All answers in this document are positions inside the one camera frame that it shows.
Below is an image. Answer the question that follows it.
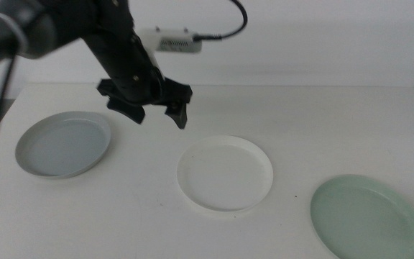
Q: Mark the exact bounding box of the grey shallow bowl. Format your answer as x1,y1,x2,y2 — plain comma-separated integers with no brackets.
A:
14,110,112,180

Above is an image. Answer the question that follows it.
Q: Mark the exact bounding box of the white shallow bowl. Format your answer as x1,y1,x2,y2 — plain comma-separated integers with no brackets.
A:
176,135,275,212

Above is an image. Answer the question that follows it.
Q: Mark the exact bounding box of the pale green shallow bowl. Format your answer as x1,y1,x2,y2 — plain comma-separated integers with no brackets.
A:
310,174,414,259

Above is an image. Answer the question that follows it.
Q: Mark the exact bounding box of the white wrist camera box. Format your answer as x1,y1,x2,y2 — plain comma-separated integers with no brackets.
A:
134,26,203,71

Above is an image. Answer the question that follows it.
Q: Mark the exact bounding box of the black camera cable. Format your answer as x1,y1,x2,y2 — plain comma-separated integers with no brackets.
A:
192,0,249,41

